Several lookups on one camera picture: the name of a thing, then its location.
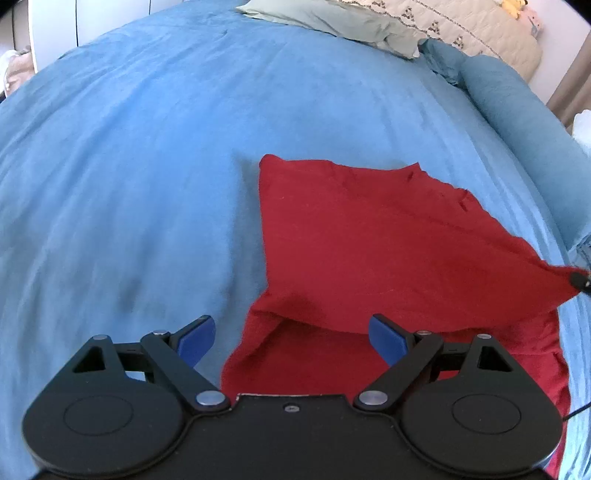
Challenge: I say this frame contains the black cable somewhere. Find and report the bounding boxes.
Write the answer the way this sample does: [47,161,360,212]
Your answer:
[560,398,591,422]

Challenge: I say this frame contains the light blue bed sheet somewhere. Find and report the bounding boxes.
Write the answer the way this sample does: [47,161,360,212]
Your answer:
[1,1,575,479]

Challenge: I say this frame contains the white pillow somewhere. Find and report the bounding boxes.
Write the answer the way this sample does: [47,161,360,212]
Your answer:
[572,109,591,150]

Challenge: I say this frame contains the yellow plush toy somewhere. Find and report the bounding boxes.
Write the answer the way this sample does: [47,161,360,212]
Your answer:
[495,0,528,19]

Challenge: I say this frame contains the red long-sleeve sweater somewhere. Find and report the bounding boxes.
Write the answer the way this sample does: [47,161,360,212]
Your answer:
[221,155,587,479]

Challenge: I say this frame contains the beige curtain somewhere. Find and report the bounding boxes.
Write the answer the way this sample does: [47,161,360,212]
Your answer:
[547,61,590,131]

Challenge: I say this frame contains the green flat pillow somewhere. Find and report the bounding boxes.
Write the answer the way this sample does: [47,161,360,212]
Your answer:
[236,0,420,59]

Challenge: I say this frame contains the folded teal duvet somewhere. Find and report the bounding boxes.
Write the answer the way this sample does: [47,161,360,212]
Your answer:
[419,39,590,250]

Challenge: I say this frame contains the beige quilted headboard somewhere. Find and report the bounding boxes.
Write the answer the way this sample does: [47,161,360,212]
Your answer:
[353,0,542,82]

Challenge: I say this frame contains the white wardrobe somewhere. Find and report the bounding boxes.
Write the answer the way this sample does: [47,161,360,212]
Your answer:
[1,0,182,71]

